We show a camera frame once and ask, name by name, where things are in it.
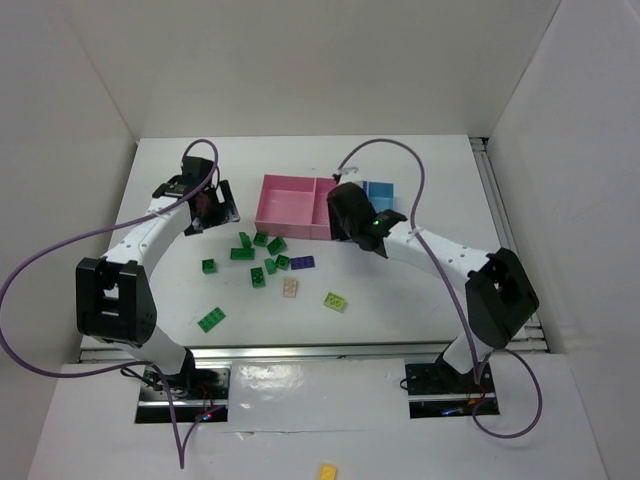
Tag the purple lego brick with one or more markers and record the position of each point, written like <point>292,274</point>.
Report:
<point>303,262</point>

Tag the small green lego brick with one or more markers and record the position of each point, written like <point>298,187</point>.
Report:
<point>270,266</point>

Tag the small pink container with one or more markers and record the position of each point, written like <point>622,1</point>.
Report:
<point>320,224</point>

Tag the yellow lego brick foreground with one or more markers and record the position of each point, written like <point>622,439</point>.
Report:
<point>327,472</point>

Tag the aluminium rail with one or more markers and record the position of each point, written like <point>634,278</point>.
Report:
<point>376,350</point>
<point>531,337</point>

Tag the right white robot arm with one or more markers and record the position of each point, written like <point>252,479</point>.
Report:
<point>491,290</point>

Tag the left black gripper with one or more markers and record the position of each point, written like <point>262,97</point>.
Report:
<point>218,206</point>

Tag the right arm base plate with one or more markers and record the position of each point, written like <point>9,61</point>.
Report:
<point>435,391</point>

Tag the green lego brick far left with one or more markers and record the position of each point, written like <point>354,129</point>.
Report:
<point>209,266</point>

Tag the lime lego brick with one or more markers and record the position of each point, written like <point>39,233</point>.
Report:
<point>334,302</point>

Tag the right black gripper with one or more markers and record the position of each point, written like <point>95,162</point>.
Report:
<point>339,220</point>

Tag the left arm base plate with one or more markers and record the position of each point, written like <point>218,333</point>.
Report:
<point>206,400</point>

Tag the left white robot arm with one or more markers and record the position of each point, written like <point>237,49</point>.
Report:
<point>114,301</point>

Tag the green lego brick upper right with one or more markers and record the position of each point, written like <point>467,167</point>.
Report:
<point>276,246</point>

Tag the beige lego brick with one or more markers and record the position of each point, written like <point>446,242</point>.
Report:
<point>290,286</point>

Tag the green lego brick centre right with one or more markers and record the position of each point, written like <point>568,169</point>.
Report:
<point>282,262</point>

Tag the aluminium rail right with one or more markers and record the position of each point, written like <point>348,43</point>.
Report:
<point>531,337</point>

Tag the aluminium rail front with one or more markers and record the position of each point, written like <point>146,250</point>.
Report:
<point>376,350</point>

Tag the green lego brick lower centre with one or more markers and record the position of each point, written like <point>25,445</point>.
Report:
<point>257,277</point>

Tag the large pink container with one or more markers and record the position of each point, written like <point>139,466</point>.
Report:
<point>285,206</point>

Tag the green lego brick bottom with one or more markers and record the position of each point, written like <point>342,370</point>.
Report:
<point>211,319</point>

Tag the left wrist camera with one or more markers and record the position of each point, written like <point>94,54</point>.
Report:
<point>172,190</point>

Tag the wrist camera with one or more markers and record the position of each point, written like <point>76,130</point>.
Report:
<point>347,174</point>
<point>172,190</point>

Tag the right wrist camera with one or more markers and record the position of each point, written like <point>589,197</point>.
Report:
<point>347,174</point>

